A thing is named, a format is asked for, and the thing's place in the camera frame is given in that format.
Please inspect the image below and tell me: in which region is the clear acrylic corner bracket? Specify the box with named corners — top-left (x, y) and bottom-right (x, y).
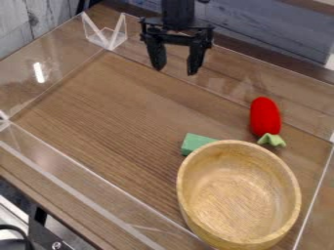
top-left (81, 13), bottom-right (128, 51)

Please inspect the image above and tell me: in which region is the red plush strawberry toy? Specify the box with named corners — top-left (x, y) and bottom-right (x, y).
top-left (249, 97), bottom-right (285, 146)

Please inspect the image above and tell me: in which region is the clear acrylic tray wall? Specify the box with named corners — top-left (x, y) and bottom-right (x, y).
top-left (0, 5), bottom-right (334, 250)

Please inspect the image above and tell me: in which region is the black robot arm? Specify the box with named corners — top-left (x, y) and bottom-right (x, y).
top-left (139, 0), bottom-right (213, 75)

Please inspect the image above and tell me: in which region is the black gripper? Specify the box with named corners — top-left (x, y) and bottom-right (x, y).
top-left (139, 17), bottom-right (213, 75)

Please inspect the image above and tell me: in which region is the black metal table leg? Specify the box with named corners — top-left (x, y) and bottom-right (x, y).
top-left (28, 206), bottom-right (74, 250)

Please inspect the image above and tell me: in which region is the black cable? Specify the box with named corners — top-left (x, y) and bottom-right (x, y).
top-left (0, 224), bottom-right (32, 250)

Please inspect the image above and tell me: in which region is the green foam block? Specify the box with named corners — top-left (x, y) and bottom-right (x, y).
top-left (181, 133), bottom-right (216, 156)

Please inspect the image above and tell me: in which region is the wooden oval bowl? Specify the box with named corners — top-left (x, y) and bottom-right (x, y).
top-left (176, 140), bottom-right (301, 250)

